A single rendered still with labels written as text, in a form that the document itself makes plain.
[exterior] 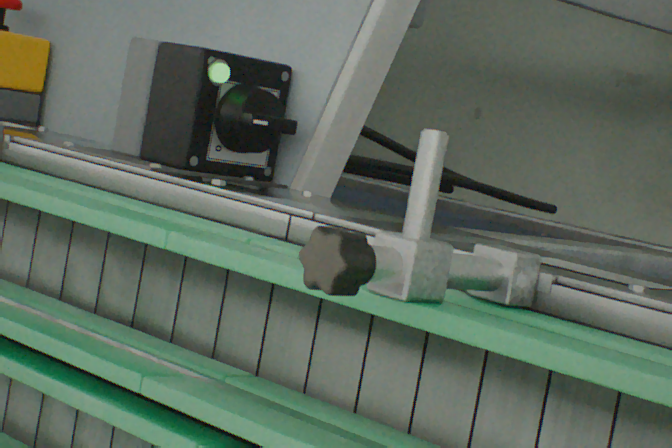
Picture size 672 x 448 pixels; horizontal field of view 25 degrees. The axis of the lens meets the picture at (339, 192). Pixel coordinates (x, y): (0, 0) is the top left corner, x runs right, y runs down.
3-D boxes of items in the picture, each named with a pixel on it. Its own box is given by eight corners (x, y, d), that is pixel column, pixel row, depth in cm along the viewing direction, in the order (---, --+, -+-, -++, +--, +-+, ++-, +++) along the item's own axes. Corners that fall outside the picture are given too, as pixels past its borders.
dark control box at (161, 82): (203, 166, 107) (107, 153, 101) (223, 55, 107) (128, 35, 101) (281, 184, 101) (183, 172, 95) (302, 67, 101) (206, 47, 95)
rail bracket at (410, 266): (484, 295, 72) (280, 282, 63) (512, 144, 72) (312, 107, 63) (550, 314, 70) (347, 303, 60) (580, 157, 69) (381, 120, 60)
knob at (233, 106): (260, 155, 100) (294, 163, 98) (208, 148, 97) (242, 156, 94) (272, 88, 100) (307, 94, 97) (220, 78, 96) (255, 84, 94)
